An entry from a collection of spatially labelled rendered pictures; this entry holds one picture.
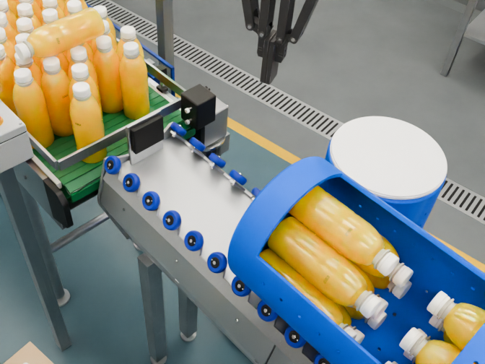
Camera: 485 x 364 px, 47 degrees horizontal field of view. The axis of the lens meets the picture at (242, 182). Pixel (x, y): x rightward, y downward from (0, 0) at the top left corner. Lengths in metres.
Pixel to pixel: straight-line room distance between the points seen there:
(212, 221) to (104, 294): 1.08
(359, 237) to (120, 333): 1.40
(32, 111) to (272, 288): 0.77
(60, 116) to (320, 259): 0.83
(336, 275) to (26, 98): 0.86
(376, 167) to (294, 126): 1.68
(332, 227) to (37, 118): 0.81
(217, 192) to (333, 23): 2.64
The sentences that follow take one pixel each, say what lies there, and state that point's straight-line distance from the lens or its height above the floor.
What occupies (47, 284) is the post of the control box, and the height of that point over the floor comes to 0.41.
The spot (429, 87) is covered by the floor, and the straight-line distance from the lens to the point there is 3.50.
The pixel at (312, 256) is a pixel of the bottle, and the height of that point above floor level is 1.16.
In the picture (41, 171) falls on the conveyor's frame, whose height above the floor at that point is 0.90.
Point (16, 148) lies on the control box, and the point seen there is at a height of 1.05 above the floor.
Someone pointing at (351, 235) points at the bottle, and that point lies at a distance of 0.97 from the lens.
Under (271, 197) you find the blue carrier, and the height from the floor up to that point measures 1.22.
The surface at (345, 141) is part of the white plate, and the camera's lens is 1.38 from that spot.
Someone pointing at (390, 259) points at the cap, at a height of 1.19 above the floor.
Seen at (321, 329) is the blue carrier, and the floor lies 1.12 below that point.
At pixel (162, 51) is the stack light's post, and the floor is 0.90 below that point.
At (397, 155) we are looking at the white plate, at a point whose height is 1.04.
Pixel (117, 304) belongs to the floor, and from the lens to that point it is 2.28.
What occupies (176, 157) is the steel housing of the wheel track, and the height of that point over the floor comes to 0.93.
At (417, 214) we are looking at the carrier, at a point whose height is 0.97.
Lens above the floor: 1.94
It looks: 47 degrees down
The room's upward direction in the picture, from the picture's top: 5 degrees clockwise
